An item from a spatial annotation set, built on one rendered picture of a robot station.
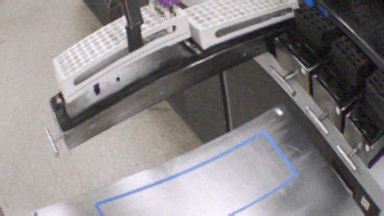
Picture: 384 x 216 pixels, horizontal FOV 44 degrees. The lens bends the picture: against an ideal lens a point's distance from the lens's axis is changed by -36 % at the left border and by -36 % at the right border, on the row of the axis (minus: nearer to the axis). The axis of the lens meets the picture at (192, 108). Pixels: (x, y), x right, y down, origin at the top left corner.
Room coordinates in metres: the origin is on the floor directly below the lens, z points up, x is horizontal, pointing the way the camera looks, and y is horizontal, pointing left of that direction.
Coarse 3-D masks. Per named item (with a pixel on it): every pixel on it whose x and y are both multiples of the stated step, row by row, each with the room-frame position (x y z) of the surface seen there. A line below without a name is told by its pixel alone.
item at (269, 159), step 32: (256, 128) 0.82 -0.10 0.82; (288, 128) 0.80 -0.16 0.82; (192, 160) 0.77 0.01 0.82; (224, 160) 0.76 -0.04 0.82; (256, 160) 0.74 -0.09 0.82; (288, 160) 0.72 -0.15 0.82; (320, 160) 0.69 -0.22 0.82; (96, 192) 0.71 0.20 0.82; (128, 192) 0.71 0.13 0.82; (160, 192) 0.71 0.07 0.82; (192, 192) 0.70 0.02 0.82; (224, 192) 0.68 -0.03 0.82; (256, 192) 0.66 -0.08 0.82; (288, 192) 0.64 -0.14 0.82; (320, 192) 0.61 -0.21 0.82
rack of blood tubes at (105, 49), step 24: (120, 24) 1.07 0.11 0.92; (144, 24) 1.04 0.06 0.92; (168, 24) 1.03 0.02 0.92; (72, 48) 1.04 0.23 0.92; (96, 48) 1.00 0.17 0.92; (120, 48) 0.99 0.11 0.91; (144, 48) 1.01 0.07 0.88; (72, 72) 0.95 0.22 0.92; (96, 72) 0.99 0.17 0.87; (72, 96) 0.93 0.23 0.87
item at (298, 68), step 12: (288, 36) 1.07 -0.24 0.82; (276, 48) 1.08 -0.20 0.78; (288, 48) 1.04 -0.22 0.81; (300, 48) 1.02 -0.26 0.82; (288, 60) 1.03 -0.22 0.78; (300, 60) 0.99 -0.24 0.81; (312, 60) 0.98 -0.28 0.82; (324, 60) 0.99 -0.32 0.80; (276, 72) 1.03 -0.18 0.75; (300, 72) 0.99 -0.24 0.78; (312, 72) 0.96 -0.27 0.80; (288, 84) 0.98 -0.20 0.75; (300, 84) 0.99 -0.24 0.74
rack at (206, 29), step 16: (224, 0) 1.18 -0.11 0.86; (240, 0) 1.18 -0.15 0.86; (256, 0) 1.18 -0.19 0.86; (272, 0) 1.18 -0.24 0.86; (288, 0) 1.17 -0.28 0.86; (192, 16) 1.12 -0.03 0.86; (208, 16) 1.11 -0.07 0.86; (224, 16) 1.10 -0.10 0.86; (240, 16) 1.09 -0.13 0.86; (256, 16) 1.11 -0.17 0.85; (272, 16) 1.16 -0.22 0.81; (288, 16) 1.15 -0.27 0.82; (192, 32) 1.09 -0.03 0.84; (208, 32) 1.06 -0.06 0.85; (224, 32) 1.11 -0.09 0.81; (240, 32) 1.09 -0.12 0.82
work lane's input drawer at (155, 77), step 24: (288, 24) 1.14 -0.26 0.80; (168, 48) 1.09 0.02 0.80; (192, 48) 1.06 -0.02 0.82; (216, 48) 1.05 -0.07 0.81; (240, 48) 1.06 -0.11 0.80; (264, 48) 1.09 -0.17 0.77; (120, 72) 1.05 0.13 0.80; (144, 72) 1.03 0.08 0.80; (168, 72) 1.01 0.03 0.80; (192, 72) 1.02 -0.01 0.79; (216, 72) 1.04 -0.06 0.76; (96, 96) 0.99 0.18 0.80; (120, 96) 0.97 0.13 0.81; (144, 96) 0.98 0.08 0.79; (168, 96) 1.00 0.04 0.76; (72, 120) 0.92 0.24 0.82; (96, 120) 0.93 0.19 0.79; (120, 120) 0.96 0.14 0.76; (72, 144) 0.90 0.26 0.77
